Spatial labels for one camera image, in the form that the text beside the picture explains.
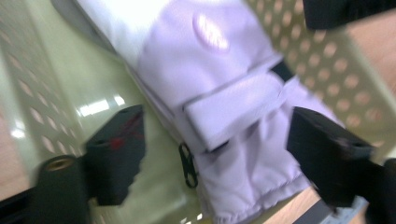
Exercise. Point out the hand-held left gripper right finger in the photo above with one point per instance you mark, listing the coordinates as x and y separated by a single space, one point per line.
330 155

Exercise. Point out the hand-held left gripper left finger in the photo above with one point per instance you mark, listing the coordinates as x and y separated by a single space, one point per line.
115 155

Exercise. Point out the pale green plastic basket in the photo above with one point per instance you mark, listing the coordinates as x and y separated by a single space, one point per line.
109 77

